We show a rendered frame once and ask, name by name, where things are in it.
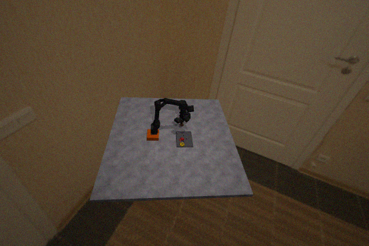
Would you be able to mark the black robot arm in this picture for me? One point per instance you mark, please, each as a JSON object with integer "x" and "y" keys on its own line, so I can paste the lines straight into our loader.
{"x": 182, "y": 106}

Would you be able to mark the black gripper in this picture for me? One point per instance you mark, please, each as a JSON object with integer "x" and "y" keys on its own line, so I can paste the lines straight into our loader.
{"x": 179, "y": 120}

